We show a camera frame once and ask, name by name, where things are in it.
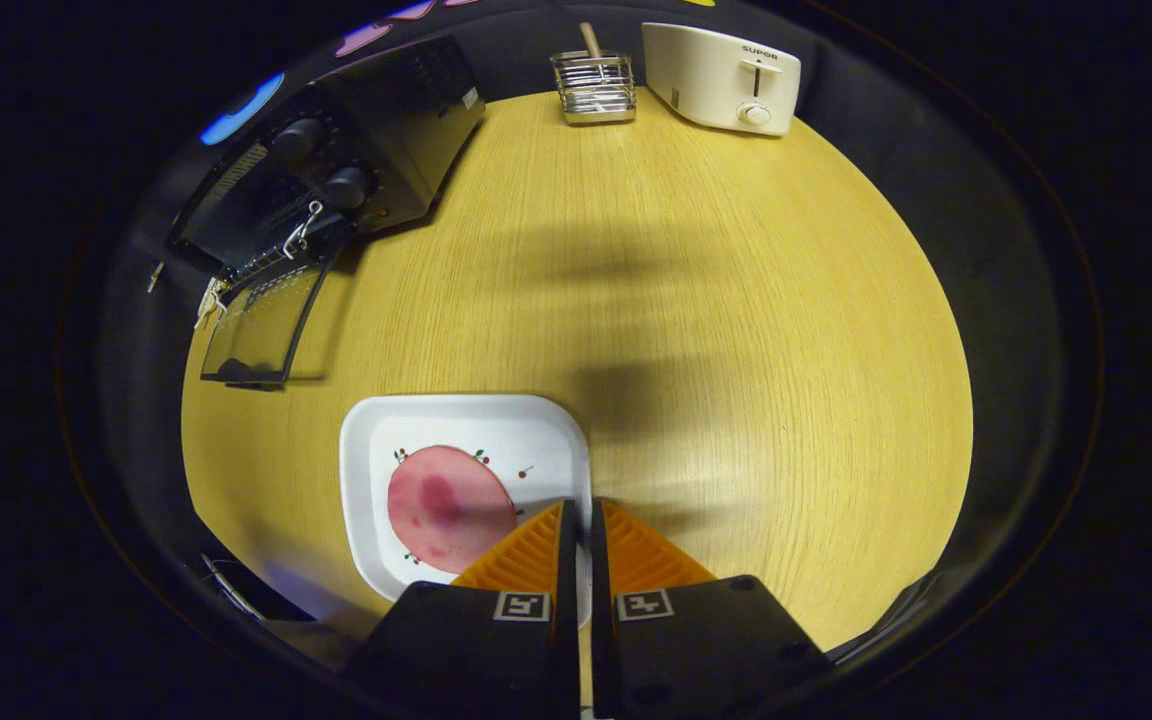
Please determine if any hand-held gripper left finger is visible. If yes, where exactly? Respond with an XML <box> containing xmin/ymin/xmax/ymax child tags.
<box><xmin>346</xmin><ymin>500</ymin><xmax>580</xmax><ymax>720</ymax></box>

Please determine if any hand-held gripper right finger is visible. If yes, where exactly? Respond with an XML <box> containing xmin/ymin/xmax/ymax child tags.
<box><xmin>590</xmin><ymin>497</ymin><xmax>834</xmax><ymax>720</ymax></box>

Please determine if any pink ham slice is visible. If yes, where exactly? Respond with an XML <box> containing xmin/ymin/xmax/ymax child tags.
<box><xmin>387</xmin><ymin>445</ymin><xmax>519</xmax><ymax>575</ymax></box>

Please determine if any black toaster oven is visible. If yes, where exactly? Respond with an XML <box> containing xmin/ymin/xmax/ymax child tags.
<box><xmin>168</xmin><ymin>35</ymin><xmax>487</xmax><ymax>391</ymax></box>

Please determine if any white bread toaster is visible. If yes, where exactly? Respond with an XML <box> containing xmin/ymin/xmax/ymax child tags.
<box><xmin>641</xmin><ymin>22</ymin><xmax>803</xmax><ymax>137</ymax></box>

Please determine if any white square plate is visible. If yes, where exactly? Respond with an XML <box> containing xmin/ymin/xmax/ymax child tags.
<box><xmin>339</xmin><ymin>393</ymin><xmax>594</xmax><ymax>631</ymax></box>

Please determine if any metal wire basket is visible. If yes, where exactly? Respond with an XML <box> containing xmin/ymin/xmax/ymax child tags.
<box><xmin>550</xmin><ymin>50</ymin><xmax>638</xmax><ymax>127</ymax></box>

